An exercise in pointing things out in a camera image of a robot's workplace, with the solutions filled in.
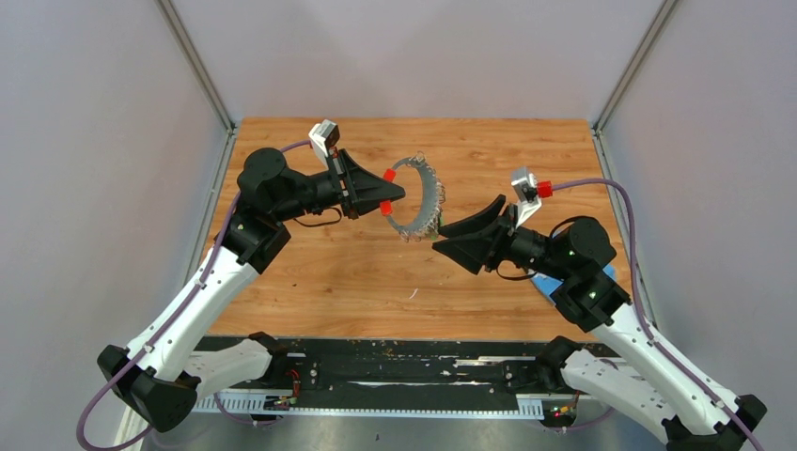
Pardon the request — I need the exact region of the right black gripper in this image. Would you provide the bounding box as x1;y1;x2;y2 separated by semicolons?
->
431;194;570;282

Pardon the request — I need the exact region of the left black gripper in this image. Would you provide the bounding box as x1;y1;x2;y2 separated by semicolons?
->
273;148;404;223

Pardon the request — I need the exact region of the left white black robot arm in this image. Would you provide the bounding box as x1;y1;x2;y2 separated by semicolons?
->
98;148;405;432

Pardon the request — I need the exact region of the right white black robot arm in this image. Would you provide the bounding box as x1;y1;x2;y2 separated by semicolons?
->
433;196;767;450

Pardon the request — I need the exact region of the blue patterned pouch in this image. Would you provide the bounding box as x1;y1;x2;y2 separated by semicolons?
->
530;264;617;305

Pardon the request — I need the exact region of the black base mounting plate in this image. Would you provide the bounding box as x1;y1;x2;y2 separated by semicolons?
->
225;338;601;412

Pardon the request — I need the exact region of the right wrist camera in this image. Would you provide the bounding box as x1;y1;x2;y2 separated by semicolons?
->
510;166;542;227

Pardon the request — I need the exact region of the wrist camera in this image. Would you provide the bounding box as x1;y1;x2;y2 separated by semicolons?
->
510;166;542;227
308;119;340;163

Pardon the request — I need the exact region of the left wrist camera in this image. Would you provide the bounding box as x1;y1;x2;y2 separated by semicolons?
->
308;119;340;163

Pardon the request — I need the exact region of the white slotted cable duct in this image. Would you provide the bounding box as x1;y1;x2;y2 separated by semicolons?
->
186;396;545;419

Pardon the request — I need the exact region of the aluminium frame rail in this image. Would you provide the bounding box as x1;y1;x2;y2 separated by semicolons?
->
133;350;701;402

